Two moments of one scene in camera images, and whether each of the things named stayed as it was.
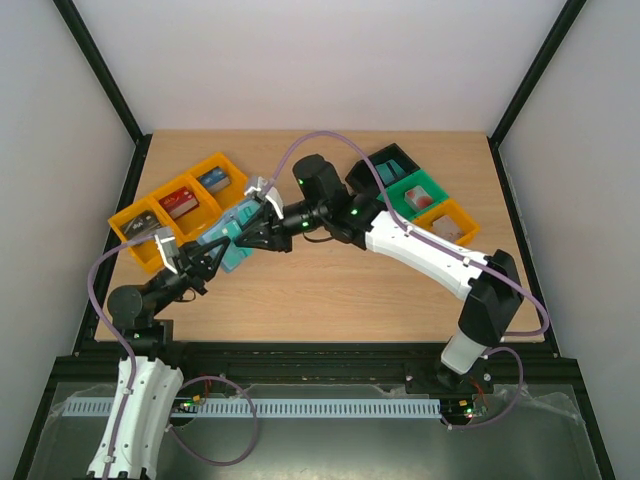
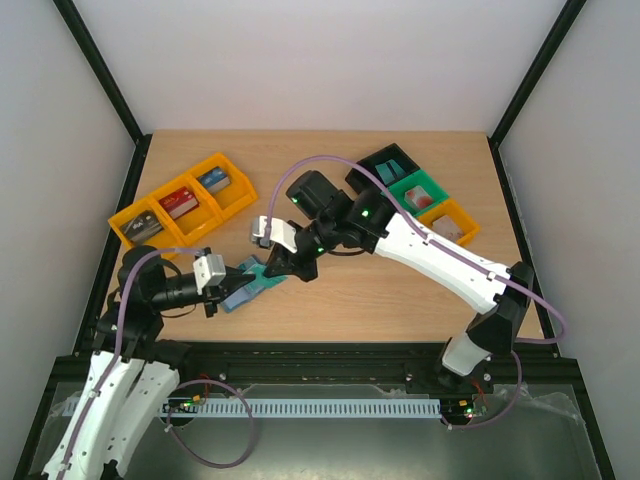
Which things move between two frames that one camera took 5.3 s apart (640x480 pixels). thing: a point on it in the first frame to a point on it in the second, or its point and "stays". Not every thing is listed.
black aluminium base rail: x=519 y=366 stays
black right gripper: x=279 y=231 to x=298 y=256
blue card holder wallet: x=235 y=251 to x=260 y=283
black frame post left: x=109 y=89 stays
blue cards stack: x=214 y=179 stays
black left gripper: x=193 y=270 to x=231 y=283
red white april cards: x=418 y=198 stays
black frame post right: x=569 y=15 stays
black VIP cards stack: x=140 y=225 stays
